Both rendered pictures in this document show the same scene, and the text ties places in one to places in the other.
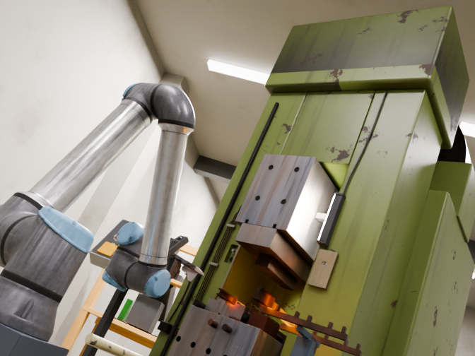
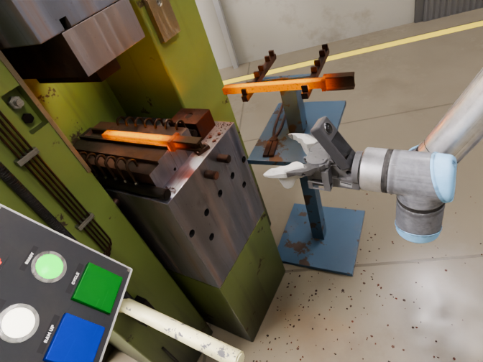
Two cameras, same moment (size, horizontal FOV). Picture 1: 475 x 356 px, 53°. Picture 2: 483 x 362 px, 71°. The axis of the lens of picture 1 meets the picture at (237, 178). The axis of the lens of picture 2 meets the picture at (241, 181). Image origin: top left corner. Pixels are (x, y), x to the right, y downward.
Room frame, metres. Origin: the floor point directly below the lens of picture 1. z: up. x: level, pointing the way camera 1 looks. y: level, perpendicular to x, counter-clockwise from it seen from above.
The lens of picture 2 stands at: (1.97, 0.65, 1.48)
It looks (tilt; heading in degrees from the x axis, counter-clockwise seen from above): 40 degrees down; 270
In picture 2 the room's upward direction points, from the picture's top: 21 degrees counter-clockwise
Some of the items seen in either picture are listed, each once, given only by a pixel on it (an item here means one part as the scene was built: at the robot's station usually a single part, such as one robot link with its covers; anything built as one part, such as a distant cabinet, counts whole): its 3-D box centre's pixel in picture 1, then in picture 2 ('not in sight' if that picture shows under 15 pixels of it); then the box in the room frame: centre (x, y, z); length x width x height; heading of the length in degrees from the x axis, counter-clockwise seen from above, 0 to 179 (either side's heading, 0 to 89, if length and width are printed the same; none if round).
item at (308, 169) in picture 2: not in sight; (305, 166); (1.83, 0.10, 1.00); 0.09 x 0.05 x 0.02; 174
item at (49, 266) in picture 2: not in sight; (49, 266); (2.34, 0.22, 1.09); 0.05 x 0.03 x 0.04; 48
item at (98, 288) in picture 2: not in sight; (98, 288); (2.30, 0.23, 1.01); 0.07 x 0.05 x 0.07; 73
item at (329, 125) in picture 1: (340, 147); not in sight; (2.38, -0.46, 2.06); 0.44 x 0.41 x 0.47; 138
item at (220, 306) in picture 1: (247, 323); (125, 151); (2.29, -0.33, 0.96); 0.42 x 0.20 x 0.09; 138
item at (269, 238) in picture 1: (275, 253); (55, 42); (2.29, -0.33, 1.32); 0.42 x 0.20 x 0.10; 138
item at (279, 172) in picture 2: not in sight; (285, 178); (1.88, 0.09, 0.98); 0.09 x 0.03 x 0.06; 174
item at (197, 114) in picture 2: (263, 325); (192, 123); (2.06, -0.36, 0.95); 0.12 x 0.09 x 0.07; 138
